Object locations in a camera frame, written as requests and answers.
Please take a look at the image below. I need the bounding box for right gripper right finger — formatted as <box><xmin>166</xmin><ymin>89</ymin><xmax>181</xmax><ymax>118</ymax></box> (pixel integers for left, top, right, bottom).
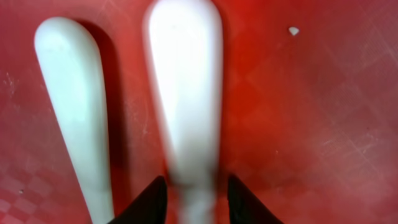
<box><xmin>227</xmin><ymin>175</ymin><xmax>283</xmax><ymax>224</ymax></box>

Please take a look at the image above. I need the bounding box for white plastic fork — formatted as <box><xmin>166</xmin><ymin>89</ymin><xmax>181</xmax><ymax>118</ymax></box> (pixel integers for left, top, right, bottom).
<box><xmin>143</xmin><ymin>0</ymin><xmax>223</xmax><ymax>223</ymax></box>

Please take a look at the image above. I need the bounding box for white plastic spoon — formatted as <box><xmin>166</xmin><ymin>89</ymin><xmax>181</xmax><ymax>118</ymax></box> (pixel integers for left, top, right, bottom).
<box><xmin>34</xmin><ymin>17</ymin><xmax>115</xmax><ymax>223</ymax></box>

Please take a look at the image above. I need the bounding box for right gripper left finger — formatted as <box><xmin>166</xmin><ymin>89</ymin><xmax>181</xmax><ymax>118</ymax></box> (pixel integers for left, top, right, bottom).
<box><xmin>108</xmin><ymin>175</ymin><xmax>167</xmax><ymax>224</ymax></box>

